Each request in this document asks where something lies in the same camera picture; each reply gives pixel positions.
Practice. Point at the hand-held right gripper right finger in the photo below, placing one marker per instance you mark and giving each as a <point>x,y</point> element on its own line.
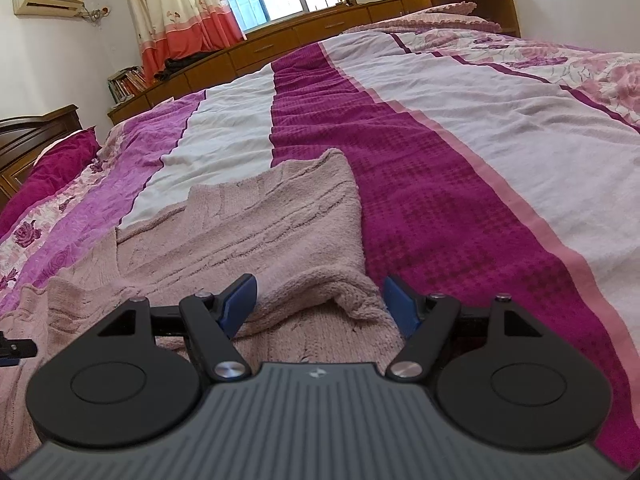
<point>400,305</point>

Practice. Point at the magenta pillow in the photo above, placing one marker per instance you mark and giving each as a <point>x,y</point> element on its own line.
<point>55,165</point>

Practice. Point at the striped floral bed blanket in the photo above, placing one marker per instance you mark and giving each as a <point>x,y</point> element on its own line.
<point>425,185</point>

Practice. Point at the floral curtain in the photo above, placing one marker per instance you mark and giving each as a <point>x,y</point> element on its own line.
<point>175,15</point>

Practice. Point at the long wooden cabinet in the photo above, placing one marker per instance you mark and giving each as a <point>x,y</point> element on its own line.
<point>280,45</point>

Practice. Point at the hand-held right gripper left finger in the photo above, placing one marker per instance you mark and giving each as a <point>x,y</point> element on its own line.
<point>239,305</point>

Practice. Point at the pink knitted sweater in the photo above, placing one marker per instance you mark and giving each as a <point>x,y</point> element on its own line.
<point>250,220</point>

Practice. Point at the row of books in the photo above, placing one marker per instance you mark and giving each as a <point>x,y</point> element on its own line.
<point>127,82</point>

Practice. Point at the dark wooden headboard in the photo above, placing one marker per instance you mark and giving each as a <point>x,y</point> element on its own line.
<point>30,130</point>

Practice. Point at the black cloth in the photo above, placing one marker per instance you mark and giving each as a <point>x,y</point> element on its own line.
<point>185,65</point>

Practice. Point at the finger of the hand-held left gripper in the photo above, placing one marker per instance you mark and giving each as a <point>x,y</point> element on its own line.
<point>17,347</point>

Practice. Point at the pink frilled pillow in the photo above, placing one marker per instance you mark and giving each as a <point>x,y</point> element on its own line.
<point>430,16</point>

